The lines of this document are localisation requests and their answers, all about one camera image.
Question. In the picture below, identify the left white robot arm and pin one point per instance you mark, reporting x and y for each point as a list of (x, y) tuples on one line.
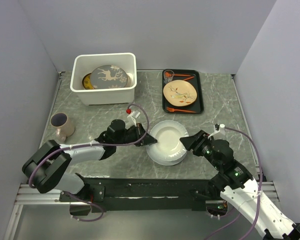
[(46, 169)]

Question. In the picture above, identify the white bottom plate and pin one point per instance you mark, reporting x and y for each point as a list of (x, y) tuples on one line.
[(166, 155)]

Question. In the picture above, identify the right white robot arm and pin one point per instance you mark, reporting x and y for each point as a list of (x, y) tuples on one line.
[(236, 185)]

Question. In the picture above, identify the orange plastic spoon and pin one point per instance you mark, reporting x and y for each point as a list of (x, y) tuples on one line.
[(182, 74)]

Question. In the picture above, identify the white plastic bin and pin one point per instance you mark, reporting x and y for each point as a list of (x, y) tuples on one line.
[(86, 63)]

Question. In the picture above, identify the pink plastic plate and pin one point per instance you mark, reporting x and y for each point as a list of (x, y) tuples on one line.
[(129, 81)]

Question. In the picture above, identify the beige bird pattern plate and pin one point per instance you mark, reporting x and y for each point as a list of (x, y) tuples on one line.
[(180, 93)]

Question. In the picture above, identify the orange plastic fork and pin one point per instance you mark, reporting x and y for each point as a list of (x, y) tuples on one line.
[(170, 109)]

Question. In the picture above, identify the aluminium frame rail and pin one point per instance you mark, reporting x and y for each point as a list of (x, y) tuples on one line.
[(30, 196)]

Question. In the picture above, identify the dark brown rimmed plate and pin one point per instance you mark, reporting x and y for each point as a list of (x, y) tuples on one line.
[(108, 77)]

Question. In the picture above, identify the pink ceramic mug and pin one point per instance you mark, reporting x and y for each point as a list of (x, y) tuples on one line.
[(63, 125)]

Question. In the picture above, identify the white ribbed deep plate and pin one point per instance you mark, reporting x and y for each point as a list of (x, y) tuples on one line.
[(168, 133)]

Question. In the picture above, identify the black serving tray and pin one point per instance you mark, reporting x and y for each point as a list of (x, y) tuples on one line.
[(198, 105)]

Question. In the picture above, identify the clear drinking glass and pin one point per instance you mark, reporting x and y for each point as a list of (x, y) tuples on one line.
[(167, 79)]

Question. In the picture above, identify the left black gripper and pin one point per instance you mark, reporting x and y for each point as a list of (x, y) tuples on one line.
[(141, 130)]

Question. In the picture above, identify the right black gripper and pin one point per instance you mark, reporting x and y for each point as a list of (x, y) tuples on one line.
[(191, 141)]

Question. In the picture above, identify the cream green leaf plate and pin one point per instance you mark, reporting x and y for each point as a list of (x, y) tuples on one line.
[(133, 80)]

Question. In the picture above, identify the yellow patterned small plate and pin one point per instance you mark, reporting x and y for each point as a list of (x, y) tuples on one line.
[(86, 82)]

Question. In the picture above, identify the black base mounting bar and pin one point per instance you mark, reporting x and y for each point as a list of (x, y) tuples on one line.
[(133, 194)]

